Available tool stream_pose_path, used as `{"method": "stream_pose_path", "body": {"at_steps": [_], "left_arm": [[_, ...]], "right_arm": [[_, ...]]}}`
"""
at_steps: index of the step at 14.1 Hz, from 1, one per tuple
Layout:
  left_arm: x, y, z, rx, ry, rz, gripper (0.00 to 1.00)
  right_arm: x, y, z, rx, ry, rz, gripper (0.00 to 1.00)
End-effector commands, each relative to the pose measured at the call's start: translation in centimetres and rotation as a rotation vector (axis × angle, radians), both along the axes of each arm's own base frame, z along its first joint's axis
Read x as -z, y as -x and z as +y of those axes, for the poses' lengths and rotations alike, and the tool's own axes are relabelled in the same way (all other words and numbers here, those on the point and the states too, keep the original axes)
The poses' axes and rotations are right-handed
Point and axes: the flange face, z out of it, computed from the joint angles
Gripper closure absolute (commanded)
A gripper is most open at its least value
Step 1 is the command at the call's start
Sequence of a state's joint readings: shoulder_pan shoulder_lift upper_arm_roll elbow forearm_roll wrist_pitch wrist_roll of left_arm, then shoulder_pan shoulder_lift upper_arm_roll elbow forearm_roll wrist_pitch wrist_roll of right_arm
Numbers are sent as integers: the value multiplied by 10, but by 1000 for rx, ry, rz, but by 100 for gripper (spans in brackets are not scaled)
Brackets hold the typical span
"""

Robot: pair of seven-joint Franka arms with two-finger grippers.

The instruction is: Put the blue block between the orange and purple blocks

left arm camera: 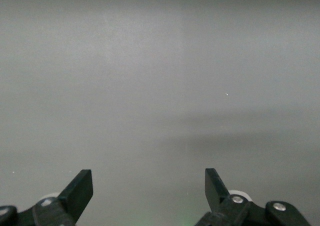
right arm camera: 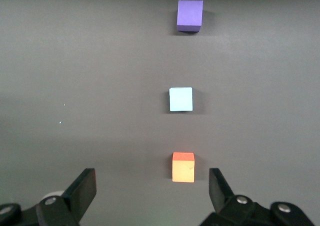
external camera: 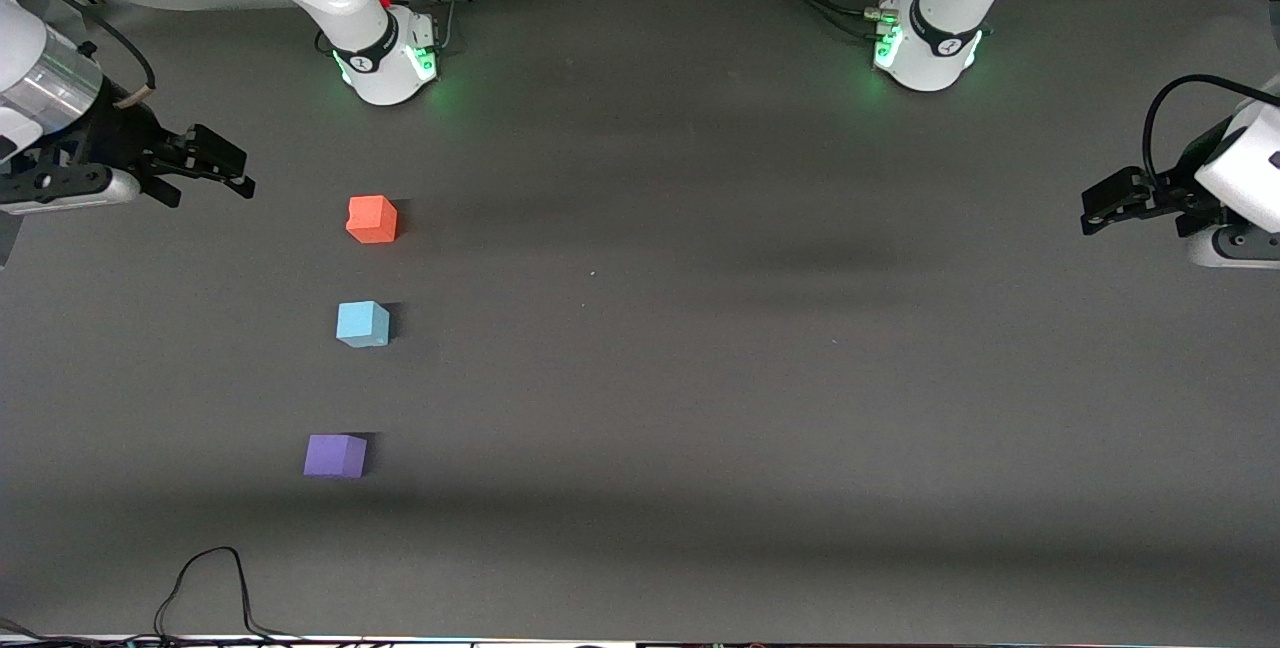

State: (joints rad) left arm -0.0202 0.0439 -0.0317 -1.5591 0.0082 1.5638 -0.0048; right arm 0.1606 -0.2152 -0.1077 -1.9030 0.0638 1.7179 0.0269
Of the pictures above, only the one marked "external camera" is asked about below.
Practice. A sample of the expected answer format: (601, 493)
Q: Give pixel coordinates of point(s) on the light blue foam block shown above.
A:
(360, 324)

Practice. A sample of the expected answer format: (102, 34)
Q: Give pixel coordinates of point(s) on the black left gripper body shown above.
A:
(1186, 180)

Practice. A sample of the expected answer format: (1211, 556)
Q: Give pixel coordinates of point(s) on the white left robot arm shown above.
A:
(940, 18)

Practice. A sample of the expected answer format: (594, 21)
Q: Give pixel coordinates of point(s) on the orange foam block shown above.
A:
(371, 219)

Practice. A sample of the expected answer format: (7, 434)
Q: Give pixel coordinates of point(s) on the purple foam block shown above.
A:
(334, 455)

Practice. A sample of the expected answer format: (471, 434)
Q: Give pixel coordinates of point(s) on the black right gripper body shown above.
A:
(118, 140)

